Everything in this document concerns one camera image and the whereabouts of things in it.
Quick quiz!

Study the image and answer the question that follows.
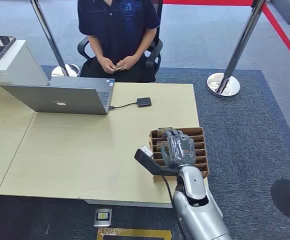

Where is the red barrier belt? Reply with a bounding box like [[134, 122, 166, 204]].
[[260, 3, 290, 72], [159, 0, 254, 7]]

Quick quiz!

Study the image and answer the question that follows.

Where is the chrome stanchion post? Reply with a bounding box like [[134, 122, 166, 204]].
[[30, 0, 81, 78], [206, 0, 267, 98]]

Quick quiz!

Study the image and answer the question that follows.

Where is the black round base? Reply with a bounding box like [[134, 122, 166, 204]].
[[270, 179, 290, 222]]

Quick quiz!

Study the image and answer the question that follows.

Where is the silver laptop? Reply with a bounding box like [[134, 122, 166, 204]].
[[0, 76, 115, 116]]

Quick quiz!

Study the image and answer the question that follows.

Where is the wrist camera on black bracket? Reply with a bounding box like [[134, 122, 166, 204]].
[[134, 146, 180, 177]]

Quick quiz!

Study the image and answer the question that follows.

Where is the person's left hand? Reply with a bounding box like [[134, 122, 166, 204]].
[[116, 55, 136, 71]]

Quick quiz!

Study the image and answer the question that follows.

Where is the dark grey floor rug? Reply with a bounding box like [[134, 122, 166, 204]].
[[0, 65, 290, 240]]

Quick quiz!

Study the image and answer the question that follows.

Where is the black reader cable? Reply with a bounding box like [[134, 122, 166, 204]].
[[108, 101, 138, 111]]

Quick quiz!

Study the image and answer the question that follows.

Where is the black card reader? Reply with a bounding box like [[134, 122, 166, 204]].
[[137, 97, 153, 108]]

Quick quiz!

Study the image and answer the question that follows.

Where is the person's right hand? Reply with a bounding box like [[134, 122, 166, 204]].
[[98, 56, 116, 74]]

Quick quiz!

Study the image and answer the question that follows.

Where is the white stand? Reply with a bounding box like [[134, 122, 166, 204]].
[[0, 39, 50, 86]]

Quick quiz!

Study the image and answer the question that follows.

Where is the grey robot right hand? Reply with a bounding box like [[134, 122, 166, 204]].
[[160, 129, 196, 169]]

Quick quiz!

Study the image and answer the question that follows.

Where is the brown cardboard slotted box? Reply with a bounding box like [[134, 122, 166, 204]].
[[149, 127, 210, 183]]

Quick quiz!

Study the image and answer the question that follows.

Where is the dark display platform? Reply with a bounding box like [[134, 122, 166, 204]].
[[270, 0, 290, 25]]

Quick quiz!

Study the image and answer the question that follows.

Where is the silver floor socket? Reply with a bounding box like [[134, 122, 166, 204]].
[[94, 207, 113, 228]]

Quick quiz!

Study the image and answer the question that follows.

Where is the person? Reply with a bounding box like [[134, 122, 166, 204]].
[[77, 0, 161, 84]]

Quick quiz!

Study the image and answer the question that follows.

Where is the black office chair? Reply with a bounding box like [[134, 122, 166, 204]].
[[76, 0, 164, 84]]

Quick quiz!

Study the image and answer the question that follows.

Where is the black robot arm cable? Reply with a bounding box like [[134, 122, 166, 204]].
[[159, 172, 187, 240]]

